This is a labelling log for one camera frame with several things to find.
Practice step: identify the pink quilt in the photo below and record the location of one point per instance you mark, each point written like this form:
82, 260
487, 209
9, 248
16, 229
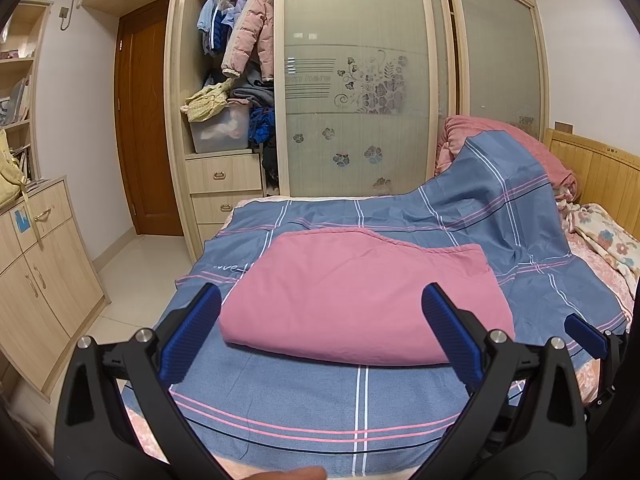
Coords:
460, 135

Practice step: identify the black clothes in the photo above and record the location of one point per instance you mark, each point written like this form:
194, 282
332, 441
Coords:
270, 160

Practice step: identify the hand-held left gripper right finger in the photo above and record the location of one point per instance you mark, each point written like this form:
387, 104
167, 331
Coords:
452, 332

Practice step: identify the yellow bag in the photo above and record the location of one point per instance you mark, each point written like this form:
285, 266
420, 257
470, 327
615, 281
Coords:
10, 175

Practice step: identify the light wooden wardrobe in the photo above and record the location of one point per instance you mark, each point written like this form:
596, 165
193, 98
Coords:
175, 110

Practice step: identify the dark blue clothes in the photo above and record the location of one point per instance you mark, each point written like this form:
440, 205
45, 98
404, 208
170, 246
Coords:
262, 125

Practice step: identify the floral frosted sliding door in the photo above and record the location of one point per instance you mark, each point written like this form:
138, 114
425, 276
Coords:
350, 20

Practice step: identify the light blue hanging clothes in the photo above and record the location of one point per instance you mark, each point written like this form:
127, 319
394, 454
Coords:
215, 25

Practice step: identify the pink and cream jacket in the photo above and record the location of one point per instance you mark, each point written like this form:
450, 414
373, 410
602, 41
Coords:
360, 300

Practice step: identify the floral blanket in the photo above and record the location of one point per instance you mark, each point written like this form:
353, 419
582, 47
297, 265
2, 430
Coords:
607, 235

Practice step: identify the person's left hand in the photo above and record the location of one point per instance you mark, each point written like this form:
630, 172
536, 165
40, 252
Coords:
295, 474

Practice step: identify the wall socket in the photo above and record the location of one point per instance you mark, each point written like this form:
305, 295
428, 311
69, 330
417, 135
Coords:
563, 126

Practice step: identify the light wooden bookshelf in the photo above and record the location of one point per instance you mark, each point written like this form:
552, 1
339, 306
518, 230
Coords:
42, 60

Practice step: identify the yellow crumpled cloth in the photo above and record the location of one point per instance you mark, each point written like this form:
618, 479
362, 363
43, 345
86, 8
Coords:
205, 102

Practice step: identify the plain frosted sliding door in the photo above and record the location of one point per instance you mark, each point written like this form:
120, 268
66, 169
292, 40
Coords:
495, 60

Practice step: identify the brown wooden door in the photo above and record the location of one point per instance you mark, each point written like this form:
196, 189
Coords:
145, 135

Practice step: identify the blue plaid bed cover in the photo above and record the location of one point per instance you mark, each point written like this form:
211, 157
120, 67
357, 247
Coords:
325, 410

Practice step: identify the light wooden cabinet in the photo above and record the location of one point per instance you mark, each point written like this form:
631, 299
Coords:
50, 300

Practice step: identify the grey folded clothes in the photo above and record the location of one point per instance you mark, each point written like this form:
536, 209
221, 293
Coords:
250, 95

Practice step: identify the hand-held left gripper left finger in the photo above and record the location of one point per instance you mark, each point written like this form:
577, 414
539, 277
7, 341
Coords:
192, 330

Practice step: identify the clear plastic storage box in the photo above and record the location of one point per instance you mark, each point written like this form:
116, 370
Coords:
220, 130

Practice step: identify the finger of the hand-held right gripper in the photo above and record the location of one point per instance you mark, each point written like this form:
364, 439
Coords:
585, 336

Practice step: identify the blue sticker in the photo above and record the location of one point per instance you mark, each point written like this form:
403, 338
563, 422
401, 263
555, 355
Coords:
22, 221

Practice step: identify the pink puffer jacket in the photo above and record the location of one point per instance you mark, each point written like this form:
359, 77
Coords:
247, 35

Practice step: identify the leaning books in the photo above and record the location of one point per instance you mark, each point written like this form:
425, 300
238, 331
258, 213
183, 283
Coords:
17, 100

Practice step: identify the wooden headboard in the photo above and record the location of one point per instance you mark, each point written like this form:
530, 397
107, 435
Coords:
605, 170

